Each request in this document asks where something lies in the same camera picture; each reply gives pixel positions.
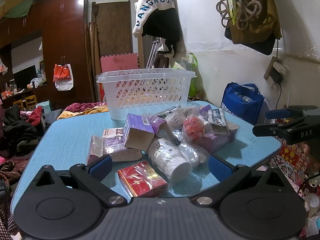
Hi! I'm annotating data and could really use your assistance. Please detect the white hoodie blue letters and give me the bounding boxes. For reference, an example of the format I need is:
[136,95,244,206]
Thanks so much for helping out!
[132,0,181,57]

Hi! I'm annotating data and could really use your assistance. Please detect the yellow patterned blanket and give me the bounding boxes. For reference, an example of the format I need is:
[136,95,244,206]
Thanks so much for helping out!
[57,105,108,120]

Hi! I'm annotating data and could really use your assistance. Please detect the blue shopping bag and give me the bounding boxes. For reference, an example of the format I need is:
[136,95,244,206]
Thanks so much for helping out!
[221,82,265,125]

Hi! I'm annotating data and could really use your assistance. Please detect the purple cardboard box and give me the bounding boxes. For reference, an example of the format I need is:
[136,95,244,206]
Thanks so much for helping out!
[123,113,155,151]

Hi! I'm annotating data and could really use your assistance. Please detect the pink foam mat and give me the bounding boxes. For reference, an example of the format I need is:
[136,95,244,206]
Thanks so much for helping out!
[100,53,139,72]

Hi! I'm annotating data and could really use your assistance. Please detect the dark red wooden wardrobe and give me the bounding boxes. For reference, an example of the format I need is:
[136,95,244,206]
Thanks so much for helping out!
[1,0,94,108]

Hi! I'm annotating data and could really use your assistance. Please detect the brown wooden board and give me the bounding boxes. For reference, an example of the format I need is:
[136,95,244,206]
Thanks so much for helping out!
[92,1,133,56]

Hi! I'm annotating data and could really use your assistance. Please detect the red ball in plastic bag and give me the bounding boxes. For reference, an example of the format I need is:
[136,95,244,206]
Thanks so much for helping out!
[182,116,206,141]

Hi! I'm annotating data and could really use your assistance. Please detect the teal storage box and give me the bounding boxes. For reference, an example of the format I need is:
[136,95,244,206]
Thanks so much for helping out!
[36,100,52,114]

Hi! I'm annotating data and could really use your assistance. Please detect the brown item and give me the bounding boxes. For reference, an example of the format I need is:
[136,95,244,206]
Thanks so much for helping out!
[86,135,104,164]

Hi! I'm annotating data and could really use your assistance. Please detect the brown hanging bag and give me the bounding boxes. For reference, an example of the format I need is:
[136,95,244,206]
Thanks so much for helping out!
[225,0,281,55]

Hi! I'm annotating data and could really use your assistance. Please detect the red and white plastic bag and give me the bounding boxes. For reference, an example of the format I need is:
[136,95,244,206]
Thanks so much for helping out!
[53,64,74,92]

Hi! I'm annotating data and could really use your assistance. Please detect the green and white tote bag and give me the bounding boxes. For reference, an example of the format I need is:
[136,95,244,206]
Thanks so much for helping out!
[173,53,203,100]

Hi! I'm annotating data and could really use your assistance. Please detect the white plastic laundry basket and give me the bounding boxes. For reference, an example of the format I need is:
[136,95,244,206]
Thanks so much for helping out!
[97,68,196,121]

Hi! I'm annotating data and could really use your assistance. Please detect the black television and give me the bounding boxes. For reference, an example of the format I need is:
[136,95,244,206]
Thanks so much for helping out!
[13,65,37,90]

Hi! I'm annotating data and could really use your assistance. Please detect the wall power socket with chargers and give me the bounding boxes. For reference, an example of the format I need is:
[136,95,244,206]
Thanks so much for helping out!
[264,56,287,89]

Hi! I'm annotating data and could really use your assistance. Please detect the coiled beige rope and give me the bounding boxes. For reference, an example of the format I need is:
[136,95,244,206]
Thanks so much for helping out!
[216,0,263,30]

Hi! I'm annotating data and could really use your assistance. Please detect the red packet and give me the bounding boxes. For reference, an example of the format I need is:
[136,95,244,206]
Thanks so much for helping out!
[117,161,169,197]

